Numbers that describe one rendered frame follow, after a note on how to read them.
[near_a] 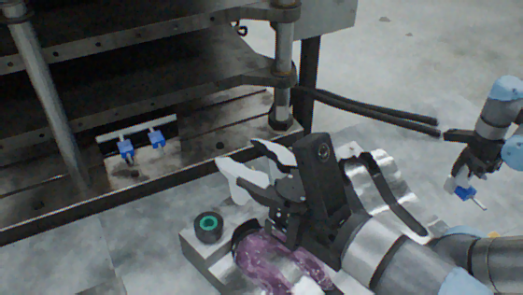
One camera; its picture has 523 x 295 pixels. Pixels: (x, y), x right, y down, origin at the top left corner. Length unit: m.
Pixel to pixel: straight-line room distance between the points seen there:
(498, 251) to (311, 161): 0.26
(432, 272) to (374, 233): 0.07
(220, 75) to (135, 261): 0.67
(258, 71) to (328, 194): 1.07
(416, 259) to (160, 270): 0.90
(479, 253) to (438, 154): 1.09
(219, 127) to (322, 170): 1.22
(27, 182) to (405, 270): 1.40
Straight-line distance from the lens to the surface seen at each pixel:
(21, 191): 1.69
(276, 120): 1.66
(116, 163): 1.57
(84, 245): 1.40
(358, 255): 0.51
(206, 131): 1.69
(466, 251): 0.64
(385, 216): 1.31
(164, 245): 1.33
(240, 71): 1.55
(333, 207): 0.53
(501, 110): 1.17
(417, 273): 0.50
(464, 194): 1.37
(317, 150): 0.50
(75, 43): 1.32
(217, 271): 1.18
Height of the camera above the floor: 1.87
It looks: 42 degrees down
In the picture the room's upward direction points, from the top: straight up
